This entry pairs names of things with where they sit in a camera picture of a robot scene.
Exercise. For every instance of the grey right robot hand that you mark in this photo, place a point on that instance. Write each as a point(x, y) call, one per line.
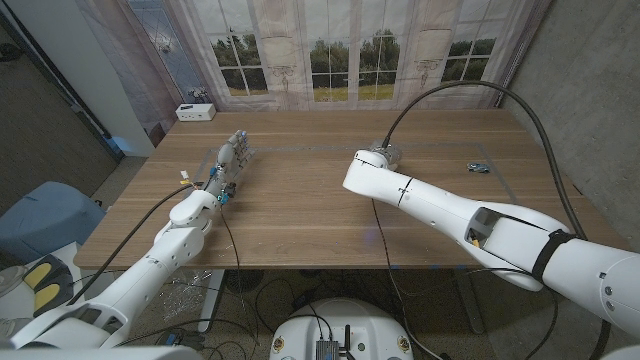
point(387, 151)

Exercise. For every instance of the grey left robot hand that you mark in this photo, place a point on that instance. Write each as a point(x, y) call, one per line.
point(225, 165)

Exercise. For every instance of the blue padded chair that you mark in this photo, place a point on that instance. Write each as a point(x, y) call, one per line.
point(45, 215)

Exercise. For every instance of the white power strip box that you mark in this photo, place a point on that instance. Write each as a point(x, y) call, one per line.
point(195, 112)

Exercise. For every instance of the grey module on torso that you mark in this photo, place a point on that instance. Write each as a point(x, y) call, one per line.
point(327, 350)

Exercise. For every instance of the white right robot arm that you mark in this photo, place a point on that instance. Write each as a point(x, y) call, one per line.
point(450, 210)

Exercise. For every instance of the small blue toy car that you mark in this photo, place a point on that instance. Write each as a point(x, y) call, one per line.
point(478, 168)

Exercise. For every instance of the grey table leg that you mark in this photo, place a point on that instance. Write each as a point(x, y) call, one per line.
point(470, 305)

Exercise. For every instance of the white table leg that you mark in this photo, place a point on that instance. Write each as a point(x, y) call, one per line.
point(212, 300)

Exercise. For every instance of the black and yellow case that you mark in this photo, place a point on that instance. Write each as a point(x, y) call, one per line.
point(37, 275)

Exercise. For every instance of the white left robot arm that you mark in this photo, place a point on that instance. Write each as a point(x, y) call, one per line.
point(150, 265)

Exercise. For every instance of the printed window backdrop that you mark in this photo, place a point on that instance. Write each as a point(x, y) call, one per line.
point(300, 50)

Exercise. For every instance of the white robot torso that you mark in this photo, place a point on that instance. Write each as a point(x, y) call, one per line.
point(345, 320)

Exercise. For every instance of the clear plastic wrap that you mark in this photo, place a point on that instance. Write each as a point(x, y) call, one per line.
point(185, 295)

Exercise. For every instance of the black round base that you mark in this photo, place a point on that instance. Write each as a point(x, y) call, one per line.
point(243, 280)

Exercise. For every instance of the blue black floor plug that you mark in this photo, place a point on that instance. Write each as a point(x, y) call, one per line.
point(182, 341)

